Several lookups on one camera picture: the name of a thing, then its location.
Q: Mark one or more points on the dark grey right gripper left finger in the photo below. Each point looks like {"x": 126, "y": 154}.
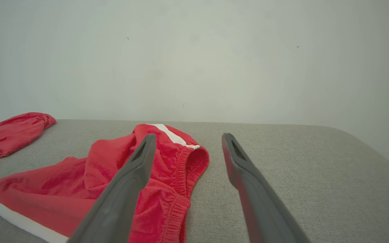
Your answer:
{"x": 123, "y": 195}

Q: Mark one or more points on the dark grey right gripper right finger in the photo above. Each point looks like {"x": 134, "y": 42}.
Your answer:
{"x": 258, "y": 202}

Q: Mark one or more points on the red shorts with white stripes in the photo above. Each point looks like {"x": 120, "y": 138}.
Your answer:
{"x": 62, "y": 189}

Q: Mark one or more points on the red basketball jersey white sleeves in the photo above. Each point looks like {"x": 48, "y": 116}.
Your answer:
{"x": 12, "y": 133}

